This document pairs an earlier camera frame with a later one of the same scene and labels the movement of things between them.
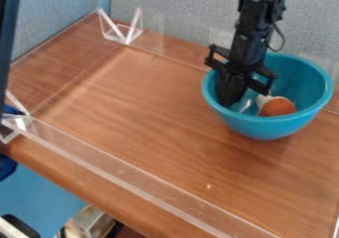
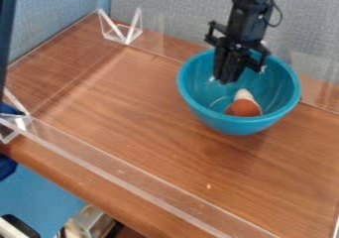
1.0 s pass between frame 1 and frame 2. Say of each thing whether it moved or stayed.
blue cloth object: stayed
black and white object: stayed
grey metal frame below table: stayed
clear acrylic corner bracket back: stayed
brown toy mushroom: moved
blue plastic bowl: moved
